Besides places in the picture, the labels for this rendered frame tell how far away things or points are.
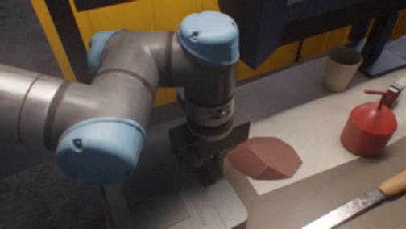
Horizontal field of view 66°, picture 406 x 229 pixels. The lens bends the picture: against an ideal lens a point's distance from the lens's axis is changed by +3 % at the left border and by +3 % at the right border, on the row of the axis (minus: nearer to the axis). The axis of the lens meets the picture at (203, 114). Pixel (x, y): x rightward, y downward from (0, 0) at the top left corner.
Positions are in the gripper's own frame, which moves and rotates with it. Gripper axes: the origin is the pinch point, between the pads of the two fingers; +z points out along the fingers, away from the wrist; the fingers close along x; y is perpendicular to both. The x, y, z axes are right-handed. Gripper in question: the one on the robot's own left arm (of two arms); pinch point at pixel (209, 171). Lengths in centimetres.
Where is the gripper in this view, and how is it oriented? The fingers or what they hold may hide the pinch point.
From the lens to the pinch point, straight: 60.6
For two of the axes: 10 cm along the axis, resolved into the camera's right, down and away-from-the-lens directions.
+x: 9.0, -3.2, 3.0
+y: 4.4, 6.2, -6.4
